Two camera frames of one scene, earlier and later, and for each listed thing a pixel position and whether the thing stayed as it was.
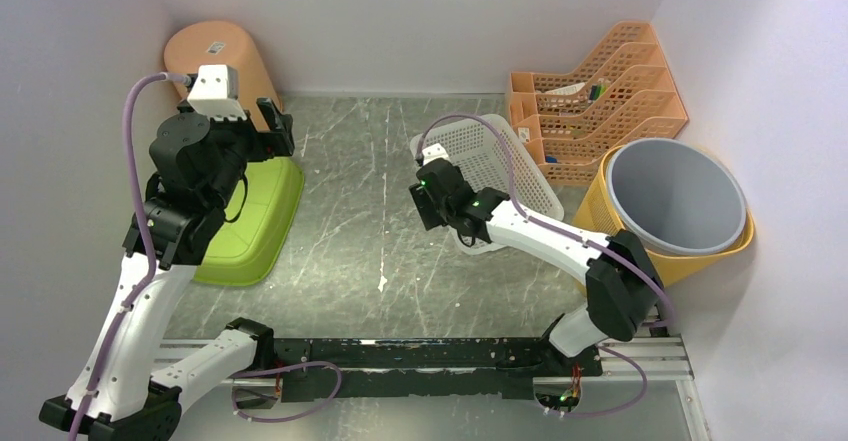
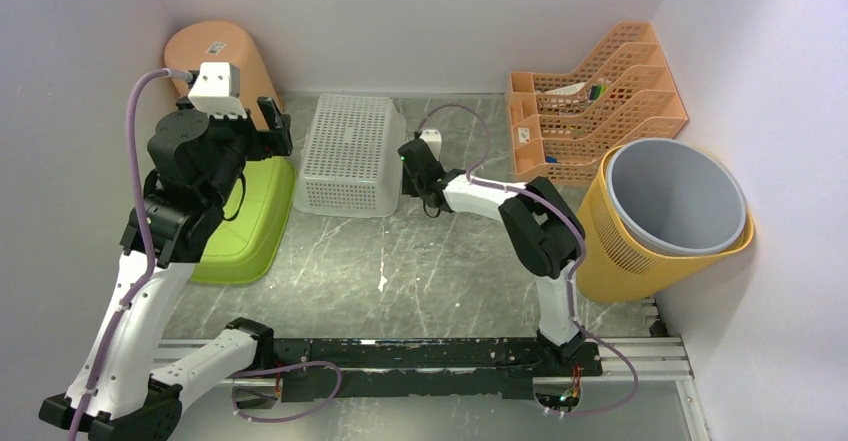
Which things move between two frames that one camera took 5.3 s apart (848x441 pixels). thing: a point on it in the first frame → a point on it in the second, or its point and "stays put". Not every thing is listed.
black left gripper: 278,141 stays put
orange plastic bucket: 211,42 stays put
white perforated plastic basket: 489,158 → 353,158
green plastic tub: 258,214 stays put
